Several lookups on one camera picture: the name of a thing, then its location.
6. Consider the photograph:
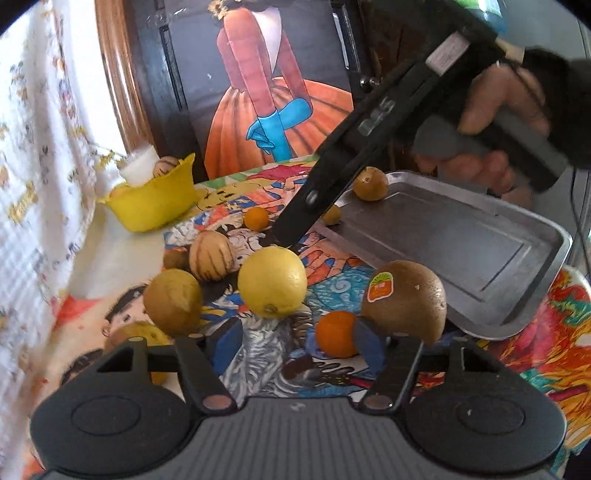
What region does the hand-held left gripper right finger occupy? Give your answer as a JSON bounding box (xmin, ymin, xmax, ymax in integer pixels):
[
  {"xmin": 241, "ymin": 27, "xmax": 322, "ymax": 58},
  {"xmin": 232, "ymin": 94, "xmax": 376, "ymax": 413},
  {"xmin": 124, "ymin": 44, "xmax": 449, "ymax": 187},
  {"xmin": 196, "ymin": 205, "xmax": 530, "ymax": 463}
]
[{"xmin": 353, "ymin": 318, "xmax": 502, "ymax": 414}]

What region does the person's right hand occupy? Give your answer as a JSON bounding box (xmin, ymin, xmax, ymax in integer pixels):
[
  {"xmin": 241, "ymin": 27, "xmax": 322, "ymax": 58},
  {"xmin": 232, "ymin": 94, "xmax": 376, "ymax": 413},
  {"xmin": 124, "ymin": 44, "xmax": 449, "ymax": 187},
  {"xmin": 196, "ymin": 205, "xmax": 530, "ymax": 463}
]
[{"xmin": 413, "ymin": 62, "xmax": 552, "ymax": 209}]

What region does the yellow lemon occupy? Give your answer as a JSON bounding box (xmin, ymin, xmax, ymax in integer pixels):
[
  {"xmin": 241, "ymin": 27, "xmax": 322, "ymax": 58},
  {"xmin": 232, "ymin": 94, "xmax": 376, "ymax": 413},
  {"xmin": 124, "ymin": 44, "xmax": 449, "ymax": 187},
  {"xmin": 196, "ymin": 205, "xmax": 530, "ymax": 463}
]
[{"xmin": 237, "ymin": 246, "xmax": 308, "ymax": 319}]

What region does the small olive green fruit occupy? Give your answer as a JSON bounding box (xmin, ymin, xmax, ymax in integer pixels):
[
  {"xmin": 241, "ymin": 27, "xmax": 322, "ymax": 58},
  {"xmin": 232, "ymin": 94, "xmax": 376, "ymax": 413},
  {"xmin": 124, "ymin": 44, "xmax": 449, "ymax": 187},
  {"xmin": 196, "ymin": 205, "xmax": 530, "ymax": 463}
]
[{"xmin": 163, "ymin": 247, "xmax": 190, "ymax": 271}]

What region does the small striped pepino melon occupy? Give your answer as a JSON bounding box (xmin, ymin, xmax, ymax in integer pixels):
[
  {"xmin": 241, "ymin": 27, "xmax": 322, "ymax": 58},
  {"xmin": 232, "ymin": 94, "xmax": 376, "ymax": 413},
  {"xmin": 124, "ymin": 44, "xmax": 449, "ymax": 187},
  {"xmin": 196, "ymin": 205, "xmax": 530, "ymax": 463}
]
[{"xmin": 154, "ymin": 156, "xmax": 181, "ymax": 178}]

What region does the poster of orange dress figure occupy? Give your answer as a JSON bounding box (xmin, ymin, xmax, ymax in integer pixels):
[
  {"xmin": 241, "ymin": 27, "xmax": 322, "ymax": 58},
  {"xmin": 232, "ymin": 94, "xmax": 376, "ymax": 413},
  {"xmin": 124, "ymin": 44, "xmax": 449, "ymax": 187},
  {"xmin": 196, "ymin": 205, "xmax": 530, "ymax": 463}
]
[{"xmin": 171, "ymin": 0, "xmax": 355, "ymax": 182}]

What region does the white jar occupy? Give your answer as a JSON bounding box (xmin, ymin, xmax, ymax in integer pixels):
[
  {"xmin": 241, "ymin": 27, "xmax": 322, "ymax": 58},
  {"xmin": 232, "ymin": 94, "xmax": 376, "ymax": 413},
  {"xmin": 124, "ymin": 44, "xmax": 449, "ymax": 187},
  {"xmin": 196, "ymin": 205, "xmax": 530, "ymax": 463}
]
[{"xmin": 119, "ymin": 144, "xmax": 160, "ymax": 185}]

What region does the pale yellow round fruit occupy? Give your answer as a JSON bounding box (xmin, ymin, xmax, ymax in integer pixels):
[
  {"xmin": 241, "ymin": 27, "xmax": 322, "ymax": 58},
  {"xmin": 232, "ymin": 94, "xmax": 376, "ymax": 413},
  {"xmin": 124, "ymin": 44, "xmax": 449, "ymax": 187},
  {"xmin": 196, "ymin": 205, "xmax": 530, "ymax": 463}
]
[{"xmin": 105, "ymin": 322, "xmax": 174, "ymax": 386}]

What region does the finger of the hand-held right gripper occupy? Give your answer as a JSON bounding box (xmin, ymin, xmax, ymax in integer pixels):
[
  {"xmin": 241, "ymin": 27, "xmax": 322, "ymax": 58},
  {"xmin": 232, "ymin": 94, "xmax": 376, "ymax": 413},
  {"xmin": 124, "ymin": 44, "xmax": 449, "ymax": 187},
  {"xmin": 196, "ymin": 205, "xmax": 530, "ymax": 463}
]
[{"xmin": 269, "ymin": 154, "xmax": 370, "ymax": 248}]

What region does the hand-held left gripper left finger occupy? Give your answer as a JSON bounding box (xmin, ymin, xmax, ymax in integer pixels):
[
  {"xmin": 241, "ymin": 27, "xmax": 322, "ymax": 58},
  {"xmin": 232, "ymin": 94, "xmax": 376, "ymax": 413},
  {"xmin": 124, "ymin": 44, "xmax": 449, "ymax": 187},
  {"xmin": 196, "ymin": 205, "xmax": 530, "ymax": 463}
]
[{"xmin": 95, "ymin": 318, "xmax": 244, "ymax": 415}]

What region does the colourful cartoon printed mat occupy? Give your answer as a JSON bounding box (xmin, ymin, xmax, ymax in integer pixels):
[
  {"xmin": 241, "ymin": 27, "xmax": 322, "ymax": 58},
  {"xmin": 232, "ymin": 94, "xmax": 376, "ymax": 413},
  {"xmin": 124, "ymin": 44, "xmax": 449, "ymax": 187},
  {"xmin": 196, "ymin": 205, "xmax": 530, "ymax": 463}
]
[{"xmin": 60, "ymin": 157, "xmax": 591, "ymax": 480}]

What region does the brown wooden post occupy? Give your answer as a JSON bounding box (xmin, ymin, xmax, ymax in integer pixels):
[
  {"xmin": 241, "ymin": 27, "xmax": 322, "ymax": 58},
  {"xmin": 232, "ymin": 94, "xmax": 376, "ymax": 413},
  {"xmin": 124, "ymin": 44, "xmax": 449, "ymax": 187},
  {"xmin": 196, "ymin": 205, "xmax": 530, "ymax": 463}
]
[{"xmin": 95, "ymin": 0, "xmax": 155, "ymax": 155}]

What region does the yellow plastic bowl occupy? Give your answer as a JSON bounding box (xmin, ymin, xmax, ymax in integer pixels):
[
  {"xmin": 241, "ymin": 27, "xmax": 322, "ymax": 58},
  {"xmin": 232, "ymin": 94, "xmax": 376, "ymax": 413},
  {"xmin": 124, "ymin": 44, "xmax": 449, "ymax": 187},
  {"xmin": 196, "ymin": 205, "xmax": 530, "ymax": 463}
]
[{"xmin": 98, "ymin": 153, "xmax": 200, "ymax": 232}]

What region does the large yellow brown fruit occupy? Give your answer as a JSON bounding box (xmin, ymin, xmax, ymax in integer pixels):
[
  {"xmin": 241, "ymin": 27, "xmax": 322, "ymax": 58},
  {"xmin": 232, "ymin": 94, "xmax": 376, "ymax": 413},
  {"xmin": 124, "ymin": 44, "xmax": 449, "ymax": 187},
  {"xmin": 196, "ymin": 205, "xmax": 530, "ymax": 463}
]
[{"xmin": 143, "ymin": 268, "xmax": 204, "ymax": 337}]

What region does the blue green object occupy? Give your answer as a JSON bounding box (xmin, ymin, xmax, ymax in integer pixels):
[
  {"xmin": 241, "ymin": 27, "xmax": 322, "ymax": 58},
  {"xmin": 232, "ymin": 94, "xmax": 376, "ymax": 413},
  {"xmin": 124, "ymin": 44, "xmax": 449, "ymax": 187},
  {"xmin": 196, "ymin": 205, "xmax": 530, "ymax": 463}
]
[{"xmin": 466, "ymin": 0, "xmax": 507, "ymax": 33}]

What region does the round brown fruit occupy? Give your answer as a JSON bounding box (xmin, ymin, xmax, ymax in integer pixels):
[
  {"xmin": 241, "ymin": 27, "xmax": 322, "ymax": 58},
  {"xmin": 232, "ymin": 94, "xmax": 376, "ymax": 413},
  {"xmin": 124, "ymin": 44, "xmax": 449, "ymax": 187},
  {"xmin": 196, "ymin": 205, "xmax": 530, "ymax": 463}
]
[{"xmin": 353, "ymin": 166, "xmax": 389, "ymax": 202}]

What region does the white patterned curtain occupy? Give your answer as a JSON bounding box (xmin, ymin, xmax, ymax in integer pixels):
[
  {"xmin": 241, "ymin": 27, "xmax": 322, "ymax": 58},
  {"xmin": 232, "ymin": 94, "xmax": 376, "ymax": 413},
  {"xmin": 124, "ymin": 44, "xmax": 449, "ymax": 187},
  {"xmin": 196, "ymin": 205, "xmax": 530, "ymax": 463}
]
[{"xmin": 0, "ymin": 0, "xmax": 136, "ymax": 462}]

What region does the brown kiwi with sticker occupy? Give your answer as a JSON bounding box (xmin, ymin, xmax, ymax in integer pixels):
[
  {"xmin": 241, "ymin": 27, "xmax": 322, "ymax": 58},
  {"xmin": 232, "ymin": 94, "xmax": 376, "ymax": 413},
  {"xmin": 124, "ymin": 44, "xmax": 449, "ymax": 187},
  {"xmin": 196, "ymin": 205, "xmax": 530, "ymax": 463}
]
[{"xmin": 360, "ymin": 260, "xmax": 448, "ymax": 344}]

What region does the yellow flower sprig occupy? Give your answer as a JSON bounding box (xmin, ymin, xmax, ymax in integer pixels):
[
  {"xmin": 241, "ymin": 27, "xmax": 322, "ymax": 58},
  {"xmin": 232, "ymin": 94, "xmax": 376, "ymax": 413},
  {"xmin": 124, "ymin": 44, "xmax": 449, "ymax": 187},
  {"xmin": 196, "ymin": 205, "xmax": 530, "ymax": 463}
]
[{"xmin": 90, "ymin": 145, "xmax": 127, "ymax": 169}]

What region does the orange mandarin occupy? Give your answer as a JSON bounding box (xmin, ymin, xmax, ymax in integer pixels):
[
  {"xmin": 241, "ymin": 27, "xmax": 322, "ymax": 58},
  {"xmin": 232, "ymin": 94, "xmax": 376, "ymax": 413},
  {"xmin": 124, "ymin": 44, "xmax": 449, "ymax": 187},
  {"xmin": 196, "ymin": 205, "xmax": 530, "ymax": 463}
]
[{"xmin": 315, "ymin": 311, "xmax": 363, "ymax": 358}]

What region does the person's right forearm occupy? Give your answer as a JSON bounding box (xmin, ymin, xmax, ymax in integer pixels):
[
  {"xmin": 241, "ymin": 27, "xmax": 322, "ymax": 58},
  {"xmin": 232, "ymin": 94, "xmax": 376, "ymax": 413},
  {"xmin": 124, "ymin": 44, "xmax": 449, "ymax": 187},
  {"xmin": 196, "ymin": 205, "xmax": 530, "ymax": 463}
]
[{"xmin": 522, "ymin": 46, "xmax": 591, "ymax": 168}]

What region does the metal tray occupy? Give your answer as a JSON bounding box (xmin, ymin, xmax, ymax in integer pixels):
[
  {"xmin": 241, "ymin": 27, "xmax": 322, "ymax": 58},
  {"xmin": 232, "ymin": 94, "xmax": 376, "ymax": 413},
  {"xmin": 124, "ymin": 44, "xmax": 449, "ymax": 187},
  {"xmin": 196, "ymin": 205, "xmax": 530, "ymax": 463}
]
[{"xmin": 318, "ymin": 170, "xmax": 573, "ymax": 341}]

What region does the small orange kumquat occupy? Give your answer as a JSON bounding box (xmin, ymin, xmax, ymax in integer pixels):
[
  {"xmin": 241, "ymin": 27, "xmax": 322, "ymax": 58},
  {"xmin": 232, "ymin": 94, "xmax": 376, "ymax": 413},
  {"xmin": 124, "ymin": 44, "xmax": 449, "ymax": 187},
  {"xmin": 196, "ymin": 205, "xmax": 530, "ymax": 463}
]
[{"xmin": 243, "ymin": 207, "xmax": 270, "ymax": 230}]

